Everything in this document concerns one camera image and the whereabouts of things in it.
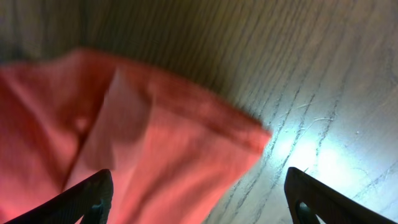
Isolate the red t-shirt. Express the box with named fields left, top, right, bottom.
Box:
left=1, top=50, right=271, bottom=223

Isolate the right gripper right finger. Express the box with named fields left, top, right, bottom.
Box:
left=284, top=167, right=394, bottom=224

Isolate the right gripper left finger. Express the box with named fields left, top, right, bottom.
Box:
left=8, top=169, right=114, bottom=224

